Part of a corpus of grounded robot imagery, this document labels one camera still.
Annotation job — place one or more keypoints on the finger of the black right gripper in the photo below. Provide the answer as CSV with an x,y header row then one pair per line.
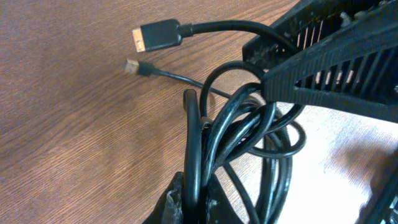
x,y
307,23
353,70

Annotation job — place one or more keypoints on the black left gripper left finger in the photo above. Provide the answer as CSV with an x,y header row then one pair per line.
x,y
168,209

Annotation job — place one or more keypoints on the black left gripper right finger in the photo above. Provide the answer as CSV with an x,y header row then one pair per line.
x,y
218,209

